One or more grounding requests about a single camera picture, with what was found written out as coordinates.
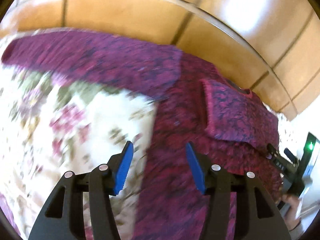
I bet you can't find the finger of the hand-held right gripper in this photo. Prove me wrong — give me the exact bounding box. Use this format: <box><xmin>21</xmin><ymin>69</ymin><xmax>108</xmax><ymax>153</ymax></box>
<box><xmin>283</xmin><ymin>148</ymin><xmax>298</xmax><ymax>164</ymax></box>
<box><xmin>266</xmin><ymin>143</ymin><xmax>298</xmax><ymax>175</ymax></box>

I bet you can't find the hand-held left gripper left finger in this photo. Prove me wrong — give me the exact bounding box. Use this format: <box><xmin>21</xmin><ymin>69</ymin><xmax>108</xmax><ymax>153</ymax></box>
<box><xmin>29</xmin><ymin>141</ymin><xmax>134</xmax><ymax>240</ymax></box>

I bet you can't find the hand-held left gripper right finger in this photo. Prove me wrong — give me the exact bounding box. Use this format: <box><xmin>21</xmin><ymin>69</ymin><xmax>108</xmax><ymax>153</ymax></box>
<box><xmin>185</xmin><ymin>142</ymin><xmax>292</xmax><ymax>240</ymax></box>

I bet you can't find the wooden wardrobe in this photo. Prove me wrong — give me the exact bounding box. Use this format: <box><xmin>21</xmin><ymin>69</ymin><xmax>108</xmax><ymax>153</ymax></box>
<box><xmin>0</xmin><ymin>0</ymin><xmax>320</xmax><ymax>121</ymax></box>

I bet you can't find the dark red knitted sweater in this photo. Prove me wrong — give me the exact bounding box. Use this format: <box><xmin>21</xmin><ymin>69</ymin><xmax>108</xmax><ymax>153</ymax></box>
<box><xmin>1</xmin><ymin>29</ymin><xmax>285</xmax><ymax>240</ymax></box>

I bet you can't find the floral bedspread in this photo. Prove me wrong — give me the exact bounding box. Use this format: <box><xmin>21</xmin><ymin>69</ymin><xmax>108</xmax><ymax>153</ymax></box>
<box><xmin>0</xmin><ymin>30</ymin><xmax>309</xmax><ymax>240</ymax></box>

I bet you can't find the person's right hand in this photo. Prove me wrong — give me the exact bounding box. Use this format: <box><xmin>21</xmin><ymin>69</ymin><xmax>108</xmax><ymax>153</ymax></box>
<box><xmin>282</xmin><ymin>194</ymin><xmax>302</xmax><ymax>228</ymax></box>

